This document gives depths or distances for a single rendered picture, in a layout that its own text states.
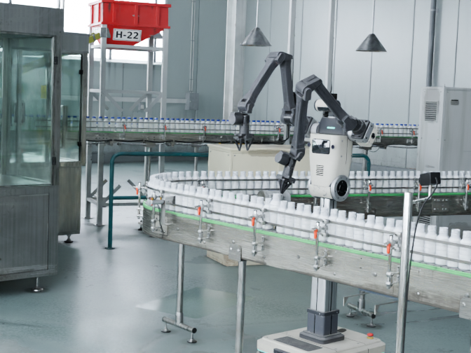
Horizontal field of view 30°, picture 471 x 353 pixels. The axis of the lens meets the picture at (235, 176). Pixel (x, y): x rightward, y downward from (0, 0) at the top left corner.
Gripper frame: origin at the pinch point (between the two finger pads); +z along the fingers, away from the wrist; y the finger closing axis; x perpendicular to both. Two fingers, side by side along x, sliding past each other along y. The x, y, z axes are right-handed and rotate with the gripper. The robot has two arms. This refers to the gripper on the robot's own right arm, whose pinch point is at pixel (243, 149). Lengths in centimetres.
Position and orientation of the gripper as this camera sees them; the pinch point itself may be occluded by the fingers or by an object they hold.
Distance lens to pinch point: 505.9
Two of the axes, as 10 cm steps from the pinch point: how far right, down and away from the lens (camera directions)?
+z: -0.4, 9.9, 1.0
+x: 6.6, 1.0, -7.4
